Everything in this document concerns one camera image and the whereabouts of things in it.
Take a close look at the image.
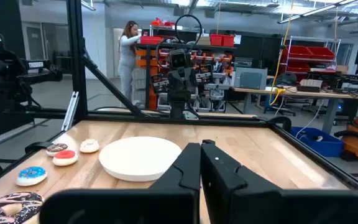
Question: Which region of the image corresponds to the silver wire rack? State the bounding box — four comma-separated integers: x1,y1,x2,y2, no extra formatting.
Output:
280,36,342,74

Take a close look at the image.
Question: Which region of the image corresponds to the black corner bracket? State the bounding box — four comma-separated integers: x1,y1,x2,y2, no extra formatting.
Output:
24,141,54,155
266,116,293,133

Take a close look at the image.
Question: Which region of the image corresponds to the large chocolate sprinkled donut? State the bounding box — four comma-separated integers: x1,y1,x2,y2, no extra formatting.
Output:
0,191,45,224

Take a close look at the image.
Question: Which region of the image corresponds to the yellow hanging cable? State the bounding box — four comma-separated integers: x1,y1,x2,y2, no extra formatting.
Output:
268,0,295,106

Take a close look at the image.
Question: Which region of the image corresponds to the small blue sprinkled donut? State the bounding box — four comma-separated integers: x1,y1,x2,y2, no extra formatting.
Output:
15,166,48,187

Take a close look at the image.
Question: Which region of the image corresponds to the red sugar donut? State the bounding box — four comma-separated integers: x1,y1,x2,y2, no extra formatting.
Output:
52,149,79,167

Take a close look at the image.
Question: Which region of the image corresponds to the blue plastic bin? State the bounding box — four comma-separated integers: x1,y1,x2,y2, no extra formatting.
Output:
290,126,345,158

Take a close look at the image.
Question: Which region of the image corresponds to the ceiling light strip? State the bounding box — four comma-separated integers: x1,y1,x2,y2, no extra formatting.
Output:
277,0,358,25

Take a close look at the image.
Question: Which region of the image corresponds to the black diagonal frame brace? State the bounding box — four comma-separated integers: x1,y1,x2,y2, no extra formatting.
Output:
81,55,145,118

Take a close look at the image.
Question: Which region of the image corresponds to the grey equipment box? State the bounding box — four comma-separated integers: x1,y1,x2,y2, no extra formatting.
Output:
233,67,269,91

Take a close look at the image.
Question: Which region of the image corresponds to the red storage bin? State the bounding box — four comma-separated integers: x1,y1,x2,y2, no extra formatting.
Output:
222,34,236,48
308,46,336,60
209,34,224,47
283,45,313,60
140,35,163,45

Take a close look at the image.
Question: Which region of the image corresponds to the silver aluminium bracket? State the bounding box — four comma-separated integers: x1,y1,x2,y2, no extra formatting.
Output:
60,91,80,132

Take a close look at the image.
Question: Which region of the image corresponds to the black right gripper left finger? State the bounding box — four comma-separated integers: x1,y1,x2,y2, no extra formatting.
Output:
39,142,201,224

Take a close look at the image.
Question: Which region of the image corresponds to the white round plate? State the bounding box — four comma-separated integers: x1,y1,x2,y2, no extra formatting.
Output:
98,136,183,183

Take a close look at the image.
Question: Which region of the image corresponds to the black looped cable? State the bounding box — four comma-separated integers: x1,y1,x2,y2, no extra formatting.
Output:
174,14,203,50
155,36,183,70

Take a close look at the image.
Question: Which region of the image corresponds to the black vertical frame post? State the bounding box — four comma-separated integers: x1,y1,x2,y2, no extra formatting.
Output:
66,0,89,122

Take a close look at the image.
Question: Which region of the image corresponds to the wooden workbench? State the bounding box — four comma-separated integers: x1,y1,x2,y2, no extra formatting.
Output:
229,86,358,135

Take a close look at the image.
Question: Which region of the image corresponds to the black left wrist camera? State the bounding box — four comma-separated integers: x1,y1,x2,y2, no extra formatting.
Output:
168,49,193,70

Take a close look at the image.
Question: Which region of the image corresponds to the person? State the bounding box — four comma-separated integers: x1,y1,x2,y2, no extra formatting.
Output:
117,20,142,105

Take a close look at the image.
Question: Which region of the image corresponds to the orange shop vacuum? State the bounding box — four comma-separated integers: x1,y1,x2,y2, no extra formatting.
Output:
333,111,358,169

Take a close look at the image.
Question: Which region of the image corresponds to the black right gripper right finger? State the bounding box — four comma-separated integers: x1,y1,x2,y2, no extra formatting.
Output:
200,139,358,224

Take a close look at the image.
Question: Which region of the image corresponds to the small chocolate sprinkled donut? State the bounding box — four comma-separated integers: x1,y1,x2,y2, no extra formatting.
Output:
45,142,69,157

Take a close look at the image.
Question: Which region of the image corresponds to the black office chair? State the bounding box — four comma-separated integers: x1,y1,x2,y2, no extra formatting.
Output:
263,72,298,118

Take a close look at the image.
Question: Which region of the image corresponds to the white iced donut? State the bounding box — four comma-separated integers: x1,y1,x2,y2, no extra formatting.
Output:
79,138,101,154

